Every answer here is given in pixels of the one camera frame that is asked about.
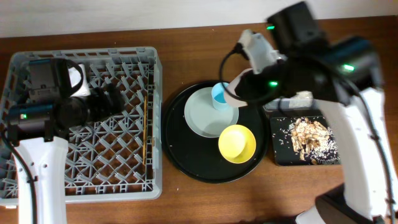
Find pale grey plate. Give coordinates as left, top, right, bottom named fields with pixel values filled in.
left=184, top=87, right=239, bottom=138

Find black rectangular tray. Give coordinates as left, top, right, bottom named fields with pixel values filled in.
left=269, top=114, right=341, bottom=167

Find wooden chopstick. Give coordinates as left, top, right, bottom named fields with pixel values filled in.
left=142, top=96, right=147, bottom=168

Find blue cup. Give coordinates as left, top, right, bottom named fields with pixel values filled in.
left=211, top=82, right=230, bottom=111

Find pink cup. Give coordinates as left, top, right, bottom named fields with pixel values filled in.
left=224, top=68, right=252, bottom=108

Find yellow bowl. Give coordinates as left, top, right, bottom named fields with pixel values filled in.
left=218, top=124, right=256, bottom=164

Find grey dishwasher rack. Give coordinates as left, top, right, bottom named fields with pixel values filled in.
left=1, top=47, right=162, bottom=203

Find food scraps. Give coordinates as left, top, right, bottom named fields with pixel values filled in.
left=278, top=116, right=340, bottom=165

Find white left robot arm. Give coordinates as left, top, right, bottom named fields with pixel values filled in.
left=1, top=58, right=124, bottom=223

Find round black tray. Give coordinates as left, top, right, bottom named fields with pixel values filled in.
left=161, top=80, right=271, bottom=184

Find clear plastic bin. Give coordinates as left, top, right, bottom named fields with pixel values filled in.
left=263, top=91, right=318, bottom=112

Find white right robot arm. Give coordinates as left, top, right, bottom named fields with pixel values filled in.
left=233, top=1, right=397, bottom=223

